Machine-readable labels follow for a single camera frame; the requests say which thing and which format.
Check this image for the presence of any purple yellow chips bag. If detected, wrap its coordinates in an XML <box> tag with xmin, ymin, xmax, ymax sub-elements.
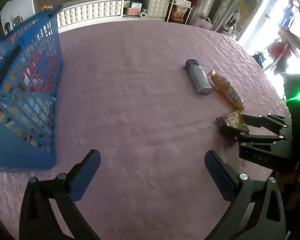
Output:
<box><xmin>216</xmin><ymin>111</ymin><xmax>249</xmax><ymax>145</ymax></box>

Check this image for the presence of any grey blue cylindrical can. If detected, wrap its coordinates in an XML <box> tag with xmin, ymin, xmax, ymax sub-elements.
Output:
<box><xmin>185</xmin><ymin>59</ymin><xmax>212</xmax><ymax>95</ymax></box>

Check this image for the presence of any orange snack packet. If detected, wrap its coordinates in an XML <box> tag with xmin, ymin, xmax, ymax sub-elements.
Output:
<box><xmin>207</xmin><ymin>70</ymin><xmax>245</xmax><ymax>111</ymax></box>

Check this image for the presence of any standing arched mirror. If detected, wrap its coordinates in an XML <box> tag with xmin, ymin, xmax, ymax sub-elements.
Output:
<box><xmin>212</xmin><ymin>0</ymin><xmax>263</xmax><ymax>41</ymax></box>

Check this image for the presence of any pink white shopping bag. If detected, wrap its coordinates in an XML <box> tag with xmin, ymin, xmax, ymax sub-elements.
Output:
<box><xmin>194</xmin><ymin>17</ymin><xmax>213</xmax><ymax>30</ymax></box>

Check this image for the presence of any pink quilted table cloth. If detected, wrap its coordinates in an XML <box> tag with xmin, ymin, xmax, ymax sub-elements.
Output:
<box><xmin>0</xmin><ymin>20</ymin><xmax>291</xmax><ymax>240</ymax></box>

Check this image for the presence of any blue plastic basket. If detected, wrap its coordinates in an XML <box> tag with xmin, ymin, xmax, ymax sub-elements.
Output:
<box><xmin>0</xmin><ymin>5</ymin><xmax>63</xmax><ymax>172</ymax></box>

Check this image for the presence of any white tufted TV cabinet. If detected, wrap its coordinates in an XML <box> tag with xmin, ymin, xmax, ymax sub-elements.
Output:
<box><xmin>57</xmin><ymin>0</ymin><xmax>170</xmax><ymax>34</ymax></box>

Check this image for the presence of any pile of oranges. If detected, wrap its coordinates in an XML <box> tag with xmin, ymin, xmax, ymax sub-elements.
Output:
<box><xmin>42</xmin><ymin>5</ymin><xmax>52</xmax><ymax>10</ymax></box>

